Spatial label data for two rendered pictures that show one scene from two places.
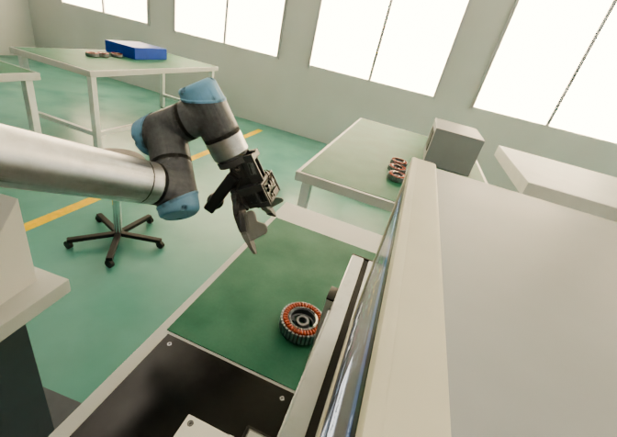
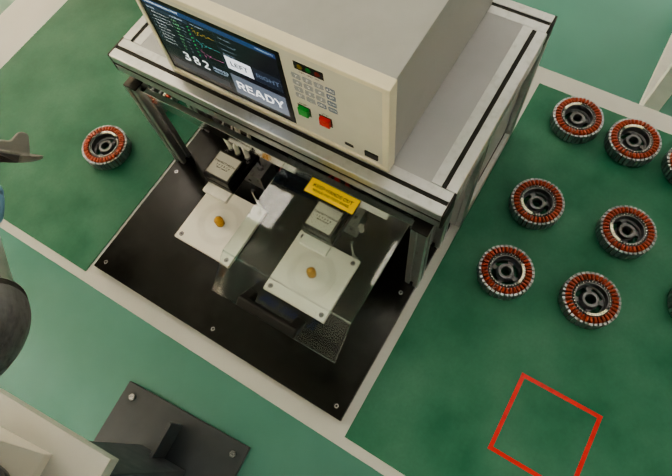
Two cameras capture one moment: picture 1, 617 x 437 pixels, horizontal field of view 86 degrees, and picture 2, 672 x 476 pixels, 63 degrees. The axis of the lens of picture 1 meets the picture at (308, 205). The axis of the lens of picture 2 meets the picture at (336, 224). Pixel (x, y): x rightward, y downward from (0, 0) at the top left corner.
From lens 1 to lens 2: 0.68 m
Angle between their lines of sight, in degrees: 54
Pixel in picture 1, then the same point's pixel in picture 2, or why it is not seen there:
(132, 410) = (162, 277)
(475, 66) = not seen: outside the picture
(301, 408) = (221, 104)
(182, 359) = (124, 248)
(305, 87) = not seen: outside the picture
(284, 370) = (151, 170)
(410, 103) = not seen: outside the picture
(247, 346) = (120, 199)
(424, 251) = (214, 7)
